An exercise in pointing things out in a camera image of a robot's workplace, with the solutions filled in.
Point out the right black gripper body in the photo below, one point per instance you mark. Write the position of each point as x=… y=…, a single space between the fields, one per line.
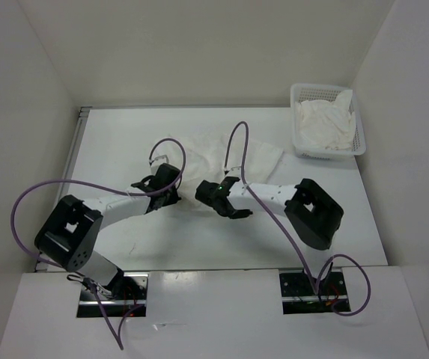
x=227 y=213

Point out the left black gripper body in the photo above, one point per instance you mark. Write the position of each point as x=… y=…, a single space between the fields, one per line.
x=171 y=196

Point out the white pleated skirt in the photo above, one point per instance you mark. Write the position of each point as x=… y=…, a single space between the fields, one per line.
x=208 y=155

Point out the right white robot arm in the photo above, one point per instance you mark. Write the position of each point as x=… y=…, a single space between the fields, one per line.
x=313 y=214

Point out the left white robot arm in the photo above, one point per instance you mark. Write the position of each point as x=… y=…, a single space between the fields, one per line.
x=69 y=234

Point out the white skirts in basket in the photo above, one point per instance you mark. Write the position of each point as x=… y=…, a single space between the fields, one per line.
x=327 y=125

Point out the white perforated plastic basket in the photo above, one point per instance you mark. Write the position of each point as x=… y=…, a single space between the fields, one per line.
x=301 y=92

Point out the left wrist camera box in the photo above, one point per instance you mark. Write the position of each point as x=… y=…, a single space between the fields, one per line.
x=158 y=160

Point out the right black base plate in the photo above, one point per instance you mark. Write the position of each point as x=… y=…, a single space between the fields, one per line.
x=299 y=298

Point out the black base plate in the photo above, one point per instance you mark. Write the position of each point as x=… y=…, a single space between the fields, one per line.
x=299 y=298
x=131 y=296

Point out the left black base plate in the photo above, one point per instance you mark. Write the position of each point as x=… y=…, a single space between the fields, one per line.
x=131 y=296

